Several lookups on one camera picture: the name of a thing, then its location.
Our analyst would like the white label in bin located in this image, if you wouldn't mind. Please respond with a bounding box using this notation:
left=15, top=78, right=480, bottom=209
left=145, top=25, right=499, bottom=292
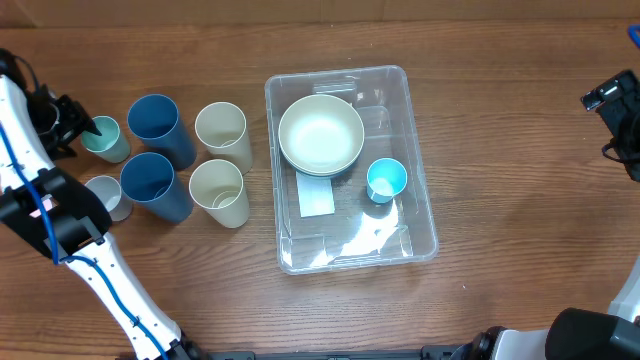
left=296, top=172, right=335, bottom=218

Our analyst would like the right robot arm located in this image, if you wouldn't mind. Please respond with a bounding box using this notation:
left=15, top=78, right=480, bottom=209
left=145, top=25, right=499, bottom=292
left=450, top=70, right=639, bottom=360

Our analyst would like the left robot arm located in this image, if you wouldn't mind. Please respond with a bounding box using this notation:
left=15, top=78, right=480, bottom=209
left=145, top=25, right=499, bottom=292
left=1, top=50, right=207, bottom=359

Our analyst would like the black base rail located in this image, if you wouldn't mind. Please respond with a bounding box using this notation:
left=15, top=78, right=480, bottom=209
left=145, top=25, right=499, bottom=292
left=208, top=344, right=471, bottom=360

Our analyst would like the dark blue bowl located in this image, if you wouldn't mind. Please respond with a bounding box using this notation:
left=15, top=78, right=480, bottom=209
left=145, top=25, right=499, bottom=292
left=282, top=153, right=360, bottom=178

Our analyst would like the clear plastic storage bin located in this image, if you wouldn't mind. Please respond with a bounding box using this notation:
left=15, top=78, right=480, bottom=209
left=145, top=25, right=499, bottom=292
left=265, top=65, right=439, bottom=275

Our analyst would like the cream bowl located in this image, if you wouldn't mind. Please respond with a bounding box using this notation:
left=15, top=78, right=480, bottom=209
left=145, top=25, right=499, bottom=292
left=282, top=146, right=362, bottom=176
left=277, top=94, right=365, bottom=153

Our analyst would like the grey small cup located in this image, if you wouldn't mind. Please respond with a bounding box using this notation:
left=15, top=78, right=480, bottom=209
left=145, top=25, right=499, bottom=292
left=86, top=175, right=133, bottom=222

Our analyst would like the mint green small cup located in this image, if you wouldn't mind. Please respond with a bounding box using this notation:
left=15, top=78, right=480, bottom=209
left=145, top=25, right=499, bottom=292
left=81, top=116, right=131, bottom=163

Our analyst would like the beige tall cup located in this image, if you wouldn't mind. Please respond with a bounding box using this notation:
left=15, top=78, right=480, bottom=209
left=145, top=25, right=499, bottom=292
left=195, top=102, right=253, bottom=174
left=189, top=159, right=250, bottom=228

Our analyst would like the light blue small cup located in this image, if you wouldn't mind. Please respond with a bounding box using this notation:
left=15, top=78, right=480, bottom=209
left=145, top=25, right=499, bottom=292
left=366, top=158, right=408, bottom=204

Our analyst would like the dark blue tall cup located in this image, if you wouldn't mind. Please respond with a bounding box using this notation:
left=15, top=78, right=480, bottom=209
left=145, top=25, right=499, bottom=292
left=127, top=94, right=197, bottom=170
left=120, top=152, right=193, bottom=223

